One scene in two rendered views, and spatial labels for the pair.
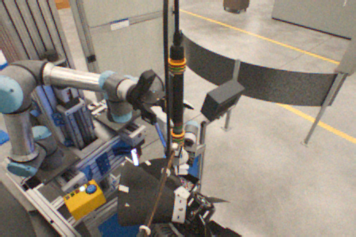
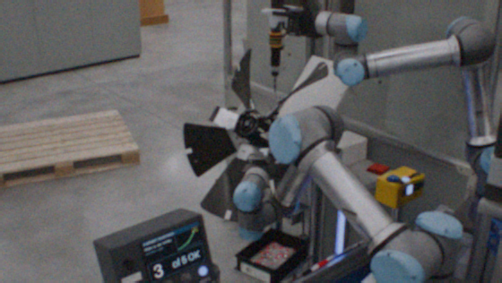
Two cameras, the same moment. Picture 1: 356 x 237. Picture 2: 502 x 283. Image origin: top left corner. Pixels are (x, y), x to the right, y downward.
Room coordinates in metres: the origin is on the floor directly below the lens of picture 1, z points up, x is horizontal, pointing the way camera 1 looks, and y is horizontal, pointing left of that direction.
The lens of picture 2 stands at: (2.43, 0.02, 1.98)
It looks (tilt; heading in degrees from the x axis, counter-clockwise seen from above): 26 degrees down; 178
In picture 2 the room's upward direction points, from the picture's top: 1 degrees clockwise
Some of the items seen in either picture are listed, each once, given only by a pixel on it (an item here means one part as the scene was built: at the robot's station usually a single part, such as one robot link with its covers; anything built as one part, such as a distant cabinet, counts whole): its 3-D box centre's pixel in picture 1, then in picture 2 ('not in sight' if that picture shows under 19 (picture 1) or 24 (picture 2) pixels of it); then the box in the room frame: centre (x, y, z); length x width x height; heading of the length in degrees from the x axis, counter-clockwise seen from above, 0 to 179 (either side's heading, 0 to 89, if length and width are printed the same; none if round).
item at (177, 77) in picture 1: (177, 103); (275, 1); (0.52, 0.01, 1.67); 0.03 x 0.03 x 0.21
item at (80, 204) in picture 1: (85, 200); (400, 188); (0.60, 0.47, 1.02); 0.16 x 0.10 x 0.11; 131
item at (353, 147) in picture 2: not in sight; (342, 148); (0.00, 0.32, 0.92); 0.17 x 0.16 x 0.11; 131
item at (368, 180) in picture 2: not in sight; (349, 168); (0.07, 0.35, 0.85); 0.36 x 0.24 x 0.03; 41
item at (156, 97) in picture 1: (147, 102); (306, 21); (0.60, 0.10, 1.62); 0.12 x 0.08 x 0.09; 51
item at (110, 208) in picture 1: (152, 180); (320, 275); (0.86, 0.17, 0.82); 0.90 x 0.04 x 0.08; 131
